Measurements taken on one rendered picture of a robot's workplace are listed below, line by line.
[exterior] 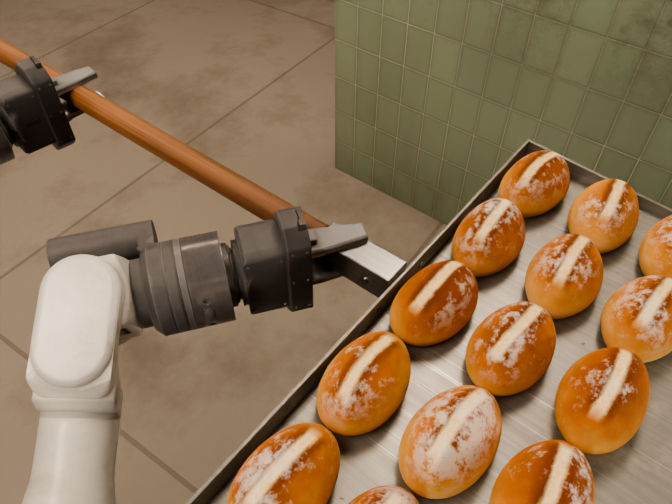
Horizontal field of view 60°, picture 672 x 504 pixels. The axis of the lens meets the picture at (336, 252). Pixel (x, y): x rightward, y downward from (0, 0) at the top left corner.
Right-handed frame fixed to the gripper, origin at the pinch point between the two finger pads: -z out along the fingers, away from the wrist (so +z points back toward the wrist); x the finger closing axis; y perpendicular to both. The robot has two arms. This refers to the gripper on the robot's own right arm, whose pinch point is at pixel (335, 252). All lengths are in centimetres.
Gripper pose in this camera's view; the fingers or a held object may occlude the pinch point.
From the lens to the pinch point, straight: 57.9
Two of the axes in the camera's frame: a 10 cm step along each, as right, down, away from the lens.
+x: 0.1, -6.7, -7.4
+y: -2.8, -7.1, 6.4
